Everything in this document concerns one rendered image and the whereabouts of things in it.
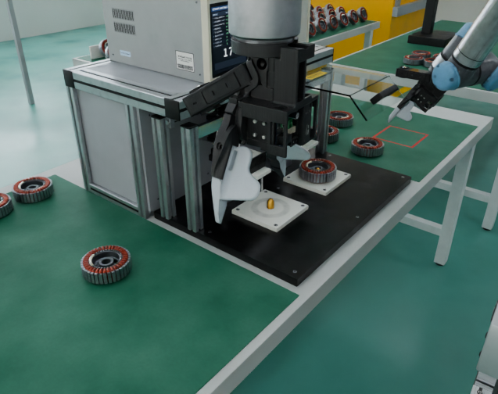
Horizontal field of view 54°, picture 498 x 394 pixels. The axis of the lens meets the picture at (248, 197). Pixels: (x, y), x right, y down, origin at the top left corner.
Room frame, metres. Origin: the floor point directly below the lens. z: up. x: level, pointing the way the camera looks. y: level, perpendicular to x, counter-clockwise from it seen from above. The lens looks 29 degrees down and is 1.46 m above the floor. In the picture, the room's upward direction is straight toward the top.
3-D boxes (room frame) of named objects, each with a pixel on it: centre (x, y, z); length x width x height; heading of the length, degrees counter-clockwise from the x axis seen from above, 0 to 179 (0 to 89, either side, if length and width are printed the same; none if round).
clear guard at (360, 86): (1.40, -0.26, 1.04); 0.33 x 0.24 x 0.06; 51
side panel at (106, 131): (1.23, 0.38, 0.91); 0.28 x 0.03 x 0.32; 51
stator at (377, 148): (1.59, -0.42, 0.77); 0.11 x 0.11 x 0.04
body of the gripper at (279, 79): (0.53, -0.02, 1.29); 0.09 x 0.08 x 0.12; 56
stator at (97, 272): (0.91, 0.33, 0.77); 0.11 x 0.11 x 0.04
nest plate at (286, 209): (1.14, -0.06, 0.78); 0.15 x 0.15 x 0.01; 51
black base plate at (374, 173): (1.25, -0.12, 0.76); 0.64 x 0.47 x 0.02; 141
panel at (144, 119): (1.40, 0.06, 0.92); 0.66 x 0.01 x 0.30; 141
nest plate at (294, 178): (1.33, -0.21, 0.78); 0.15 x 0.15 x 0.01; 51
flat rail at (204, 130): (1.30, -0.06, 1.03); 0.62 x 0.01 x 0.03; 141
